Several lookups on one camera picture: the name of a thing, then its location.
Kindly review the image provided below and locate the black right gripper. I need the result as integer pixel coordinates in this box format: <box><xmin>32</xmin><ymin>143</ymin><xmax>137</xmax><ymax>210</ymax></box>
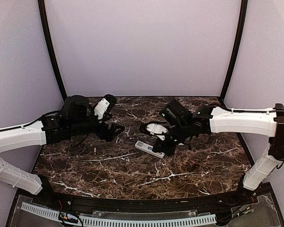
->
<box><xmin>152</xmin><ymin>122</ymin><xmax>190</xmax><ymax>157</ymax></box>

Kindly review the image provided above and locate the white remote control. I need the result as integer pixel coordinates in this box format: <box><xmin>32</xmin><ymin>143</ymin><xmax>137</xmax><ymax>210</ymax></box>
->
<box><xmin>135</xmin><ymin>141</ymin><xmax>165</xmax><ymax>159</ymax></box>

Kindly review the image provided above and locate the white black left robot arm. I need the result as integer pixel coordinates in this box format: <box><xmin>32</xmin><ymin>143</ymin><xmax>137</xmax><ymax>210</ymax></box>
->
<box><xmin>0</xmin><ymin>95</ymin><xmax>125</xmax><ymax>206</ymax></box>

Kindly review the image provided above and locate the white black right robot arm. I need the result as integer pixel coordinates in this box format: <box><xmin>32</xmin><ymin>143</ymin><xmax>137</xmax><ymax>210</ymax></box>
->
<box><xmin>146</xmin><ymin>100</ymin><xmax>284</xmax><ymax>205</ymax></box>

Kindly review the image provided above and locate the black front frame rail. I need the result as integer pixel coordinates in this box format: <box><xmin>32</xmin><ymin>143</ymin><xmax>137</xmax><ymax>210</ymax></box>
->
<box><xmin>53</xmin><ymin>192</ymin><xmax>247</xmax><ymax>213</ymax></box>

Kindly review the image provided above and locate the small circuit board with wires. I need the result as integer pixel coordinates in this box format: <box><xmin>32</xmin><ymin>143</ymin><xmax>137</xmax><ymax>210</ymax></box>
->
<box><xmin>58</xmin><ymin>211</ymin><xmax>84</xmax><ymax>227</ymax></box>

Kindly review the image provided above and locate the white slotted cable duct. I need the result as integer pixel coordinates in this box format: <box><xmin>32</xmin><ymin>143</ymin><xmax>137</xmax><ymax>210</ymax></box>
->
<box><xmin>20</xmin><ymin>202</ymin><xmax>216</xmax><ymax>227</ymax></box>

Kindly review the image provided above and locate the black left corner frame post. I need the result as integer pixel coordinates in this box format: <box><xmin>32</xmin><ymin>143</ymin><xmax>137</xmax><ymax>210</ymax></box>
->
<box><xmin>37</xmin><ymin>0</ymin><xmax>67</xmax><ymax>101</ymax></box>

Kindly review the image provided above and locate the black corner frame post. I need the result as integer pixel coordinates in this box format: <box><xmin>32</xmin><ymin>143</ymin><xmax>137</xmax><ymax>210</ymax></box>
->
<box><xmin>219</xmin><ymin>0</ymin><xmax>248</xmax><ymax>102</ymax></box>
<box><xmin>37</xmin><ymin>0</ymin><xmax>67</xmax><ymax>101</ymax></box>

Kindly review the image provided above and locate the black right corner frame post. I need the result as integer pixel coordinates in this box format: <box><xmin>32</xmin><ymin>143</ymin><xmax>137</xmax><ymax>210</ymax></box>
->
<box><xmin>219</xmin><ymin>0</ymin><xmax>248</xmax><ymax>102</ymax></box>

